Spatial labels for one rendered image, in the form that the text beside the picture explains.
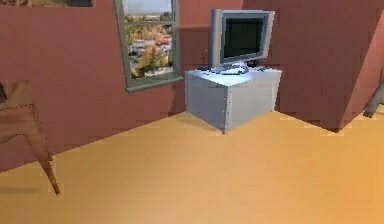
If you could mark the brown wooden chair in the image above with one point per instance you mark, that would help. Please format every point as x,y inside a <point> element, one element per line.
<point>23,123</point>

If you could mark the grey television set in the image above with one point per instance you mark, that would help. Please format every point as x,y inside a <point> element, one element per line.
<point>243,37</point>

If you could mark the framed wall picture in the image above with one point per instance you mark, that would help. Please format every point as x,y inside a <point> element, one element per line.
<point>46,2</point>

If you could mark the grey framed window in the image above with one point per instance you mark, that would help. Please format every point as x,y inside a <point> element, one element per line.
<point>150,40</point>

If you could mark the grey television cabinet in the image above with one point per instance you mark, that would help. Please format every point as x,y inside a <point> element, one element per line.
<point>230,96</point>

